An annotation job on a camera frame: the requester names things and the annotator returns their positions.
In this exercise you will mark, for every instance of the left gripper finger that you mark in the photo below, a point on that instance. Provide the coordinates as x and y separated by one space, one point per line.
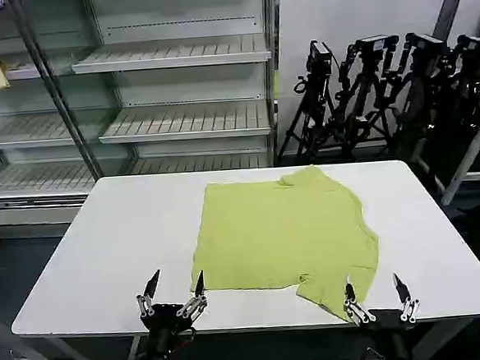
150 287
199 288

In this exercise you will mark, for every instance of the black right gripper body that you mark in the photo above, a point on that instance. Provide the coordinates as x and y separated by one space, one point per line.
385 316

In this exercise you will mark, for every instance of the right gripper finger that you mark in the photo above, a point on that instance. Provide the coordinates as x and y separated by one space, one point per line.
350 296
402 292

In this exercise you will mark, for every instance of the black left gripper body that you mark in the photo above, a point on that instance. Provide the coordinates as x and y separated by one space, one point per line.
165 315

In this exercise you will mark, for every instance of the lime green t-shirt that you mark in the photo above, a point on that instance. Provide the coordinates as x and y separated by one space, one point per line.
285 234

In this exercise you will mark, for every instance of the white metal shelf rack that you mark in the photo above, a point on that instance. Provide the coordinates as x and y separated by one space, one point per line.
186 122

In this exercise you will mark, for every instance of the grey metal post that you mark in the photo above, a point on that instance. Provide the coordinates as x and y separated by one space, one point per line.
59 94

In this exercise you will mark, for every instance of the black camera tripod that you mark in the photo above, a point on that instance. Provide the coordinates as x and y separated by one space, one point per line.
318 59
475 46
422 45
373 47

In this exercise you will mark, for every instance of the grey wall column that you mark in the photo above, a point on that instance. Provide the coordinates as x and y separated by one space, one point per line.
452 0

